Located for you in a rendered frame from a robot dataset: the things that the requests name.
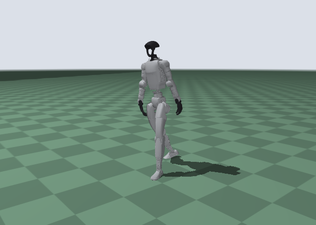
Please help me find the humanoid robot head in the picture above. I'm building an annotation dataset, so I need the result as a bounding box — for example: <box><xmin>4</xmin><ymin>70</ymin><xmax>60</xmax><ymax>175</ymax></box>
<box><xmin>145</xmin><ymin>41</ymin><xmax>159</xmax><ymax>61</ymax></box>

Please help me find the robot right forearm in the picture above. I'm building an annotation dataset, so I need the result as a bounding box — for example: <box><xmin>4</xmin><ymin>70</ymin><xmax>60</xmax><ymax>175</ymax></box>
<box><xmin>138</xmin><ymin>87</ymin><xmax>146</xmax><ymax>103</ymax></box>

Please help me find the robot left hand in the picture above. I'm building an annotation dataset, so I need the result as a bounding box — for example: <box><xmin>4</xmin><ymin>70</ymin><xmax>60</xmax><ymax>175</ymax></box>
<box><xmin>175</xmin><ymin>99</ymin><xmax>183</xmax><ymax>115</ymax></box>

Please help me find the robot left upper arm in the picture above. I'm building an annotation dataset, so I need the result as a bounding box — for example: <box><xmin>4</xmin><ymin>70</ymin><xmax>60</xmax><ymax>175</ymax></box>
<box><xmin>158</xmin><ymin>60</ymin><xmax>173</xmax><ymax>87</ymax></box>

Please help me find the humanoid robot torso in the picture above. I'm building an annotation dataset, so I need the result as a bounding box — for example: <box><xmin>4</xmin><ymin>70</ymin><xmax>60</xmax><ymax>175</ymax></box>
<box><xmin>145</xmin><ymin>57</ymin><xmax>166</xmax><ymax>109</ymax></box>

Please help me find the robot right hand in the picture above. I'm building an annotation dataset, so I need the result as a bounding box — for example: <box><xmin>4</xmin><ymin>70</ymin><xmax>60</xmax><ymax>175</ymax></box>
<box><xmin>138</xmin><ymin>100</ymin><xmax>147</xmax><ymax>116</ymax></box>

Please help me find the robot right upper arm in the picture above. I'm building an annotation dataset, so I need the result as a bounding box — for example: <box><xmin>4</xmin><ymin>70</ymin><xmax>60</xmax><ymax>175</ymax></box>
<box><xmin>139</xmin><ymin>63</ymin><xmax>147</xmax><ymax>88</ymax></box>

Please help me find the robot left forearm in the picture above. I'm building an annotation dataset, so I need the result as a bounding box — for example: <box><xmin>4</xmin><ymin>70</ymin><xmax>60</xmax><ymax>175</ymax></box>
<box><xmin>170</xmin><ymin>80</ymin><xmax>181</xmax><ymax>102</ymax></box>

